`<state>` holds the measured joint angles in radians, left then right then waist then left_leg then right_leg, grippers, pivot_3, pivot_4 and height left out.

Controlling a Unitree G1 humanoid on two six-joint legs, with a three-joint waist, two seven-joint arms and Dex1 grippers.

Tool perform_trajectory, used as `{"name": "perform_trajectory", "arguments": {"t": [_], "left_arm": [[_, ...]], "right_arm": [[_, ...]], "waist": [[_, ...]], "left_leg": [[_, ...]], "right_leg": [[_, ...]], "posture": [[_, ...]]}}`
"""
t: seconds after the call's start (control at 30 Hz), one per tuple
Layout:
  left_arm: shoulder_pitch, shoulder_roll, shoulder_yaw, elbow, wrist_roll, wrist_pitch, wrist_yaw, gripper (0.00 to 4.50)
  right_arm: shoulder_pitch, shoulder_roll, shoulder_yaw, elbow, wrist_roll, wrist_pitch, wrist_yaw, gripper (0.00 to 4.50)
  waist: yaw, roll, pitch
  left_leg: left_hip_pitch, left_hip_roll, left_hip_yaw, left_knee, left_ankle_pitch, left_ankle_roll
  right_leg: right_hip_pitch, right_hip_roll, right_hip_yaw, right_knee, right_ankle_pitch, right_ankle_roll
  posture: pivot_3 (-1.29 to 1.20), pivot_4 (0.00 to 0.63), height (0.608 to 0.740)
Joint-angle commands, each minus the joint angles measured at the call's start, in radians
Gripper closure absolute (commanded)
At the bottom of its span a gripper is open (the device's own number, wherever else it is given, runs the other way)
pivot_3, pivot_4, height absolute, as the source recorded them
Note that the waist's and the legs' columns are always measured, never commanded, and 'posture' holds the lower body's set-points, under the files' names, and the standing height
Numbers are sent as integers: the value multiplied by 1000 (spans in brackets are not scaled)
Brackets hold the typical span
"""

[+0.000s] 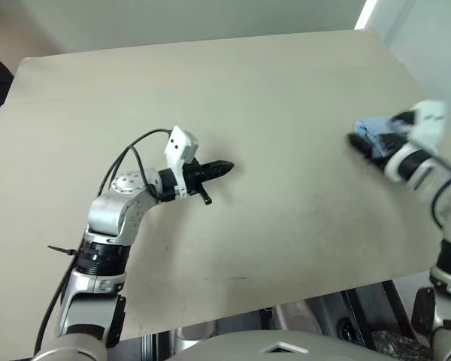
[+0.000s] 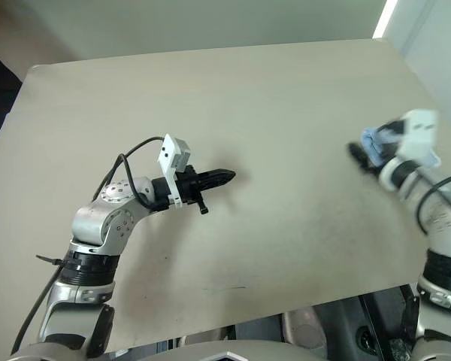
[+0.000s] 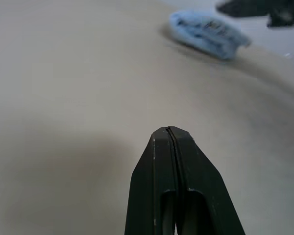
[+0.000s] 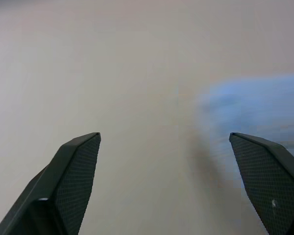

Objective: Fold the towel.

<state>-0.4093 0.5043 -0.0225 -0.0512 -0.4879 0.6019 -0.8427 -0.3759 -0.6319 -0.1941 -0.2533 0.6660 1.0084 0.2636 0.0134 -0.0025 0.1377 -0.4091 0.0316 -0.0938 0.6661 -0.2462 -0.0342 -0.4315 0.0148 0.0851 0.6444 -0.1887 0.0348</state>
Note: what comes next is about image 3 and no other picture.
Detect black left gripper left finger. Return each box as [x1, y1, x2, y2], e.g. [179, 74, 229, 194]
[124, 126, 180, 235]

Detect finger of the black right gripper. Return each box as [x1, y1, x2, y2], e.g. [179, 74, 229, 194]
[215, 0, 271, 18]

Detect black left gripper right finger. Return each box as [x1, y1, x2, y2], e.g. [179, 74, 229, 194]
[167, 126, 246, 235]

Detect light blue cloth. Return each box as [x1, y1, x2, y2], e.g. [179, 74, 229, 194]
[168, 9, 251, 61]

